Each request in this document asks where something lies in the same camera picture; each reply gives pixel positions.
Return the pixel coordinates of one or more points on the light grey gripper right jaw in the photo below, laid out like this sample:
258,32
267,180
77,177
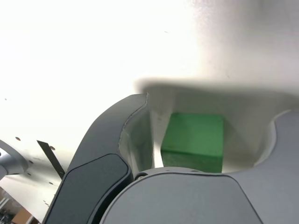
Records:
187,200

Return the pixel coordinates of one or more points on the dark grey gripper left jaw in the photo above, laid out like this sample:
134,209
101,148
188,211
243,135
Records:
105,140

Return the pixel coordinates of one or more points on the green cube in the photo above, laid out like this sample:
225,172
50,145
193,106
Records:
194,137

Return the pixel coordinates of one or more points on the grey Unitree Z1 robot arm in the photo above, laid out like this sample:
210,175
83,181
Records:
11,158

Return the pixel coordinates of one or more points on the black tape strip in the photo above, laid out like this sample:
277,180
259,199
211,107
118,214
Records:
52,158

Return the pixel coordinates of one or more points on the brown cardboard box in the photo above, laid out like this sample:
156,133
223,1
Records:
22,215

